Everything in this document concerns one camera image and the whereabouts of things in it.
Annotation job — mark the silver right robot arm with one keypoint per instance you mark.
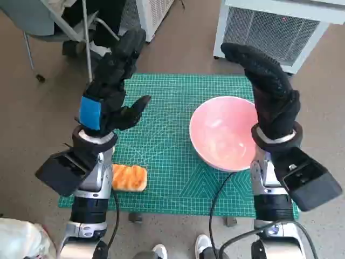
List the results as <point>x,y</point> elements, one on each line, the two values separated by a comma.
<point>272,199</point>

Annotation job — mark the white plastic bag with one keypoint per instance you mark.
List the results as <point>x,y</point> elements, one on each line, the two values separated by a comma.
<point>21,240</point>

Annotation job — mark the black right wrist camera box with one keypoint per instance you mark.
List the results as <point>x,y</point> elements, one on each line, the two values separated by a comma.
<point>315,183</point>

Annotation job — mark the orange toy bread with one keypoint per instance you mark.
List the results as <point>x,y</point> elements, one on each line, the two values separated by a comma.
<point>129,176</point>

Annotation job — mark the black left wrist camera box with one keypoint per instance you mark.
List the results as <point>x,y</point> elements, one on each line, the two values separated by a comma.
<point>62,170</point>

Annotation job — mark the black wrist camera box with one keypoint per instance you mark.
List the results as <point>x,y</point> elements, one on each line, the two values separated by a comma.
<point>62,170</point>
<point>315,183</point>

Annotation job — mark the small white vented cabinet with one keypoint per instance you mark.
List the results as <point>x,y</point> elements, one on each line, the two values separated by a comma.
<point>156,16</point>

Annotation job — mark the grey table bracket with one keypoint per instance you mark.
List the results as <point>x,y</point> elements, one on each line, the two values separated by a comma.
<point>135,217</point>
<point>231,221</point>

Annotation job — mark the large white vented cabinet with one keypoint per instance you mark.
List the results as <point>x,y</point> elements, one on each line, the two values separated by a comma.
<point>269,29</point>

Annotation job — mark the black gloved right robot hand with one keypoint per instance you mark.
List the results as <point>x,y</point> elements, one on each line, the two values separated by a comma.
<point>272,91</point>

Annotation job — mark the white shoe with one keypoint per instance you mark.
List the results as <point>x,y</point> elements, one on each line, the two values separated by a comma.
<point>202,244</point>
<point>159,251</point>

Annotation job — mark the green cutting mat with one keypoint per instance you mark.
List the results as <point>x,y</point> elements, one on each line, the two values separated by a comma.
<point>167,151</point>

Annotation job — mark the person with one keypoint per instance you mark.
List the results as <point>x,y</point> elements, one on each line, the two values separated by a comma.
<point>107,24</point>

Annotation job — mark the grey chair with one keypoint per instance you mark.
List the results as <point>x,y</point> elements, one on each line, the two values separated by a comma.
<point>27,16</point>

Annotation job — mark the pink bowl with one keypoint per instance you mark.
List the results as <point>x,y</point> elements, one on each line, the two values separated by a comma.
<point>221,135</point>

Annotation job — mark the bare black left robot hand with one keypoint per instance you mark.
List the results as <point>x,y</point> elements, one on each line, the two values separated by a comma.
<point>110,89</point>

